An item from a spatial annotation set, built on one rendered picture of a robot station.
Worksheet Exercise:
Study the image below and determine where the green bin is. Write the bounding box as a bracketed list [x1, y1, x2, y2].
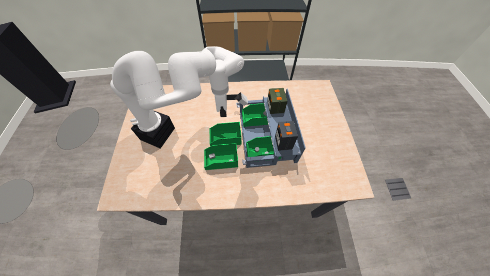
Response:
[209, 122, 241, 146]
[242, 103, 268, 127]
[204, 143, 238, 170]
[246, 136, 274, 157]

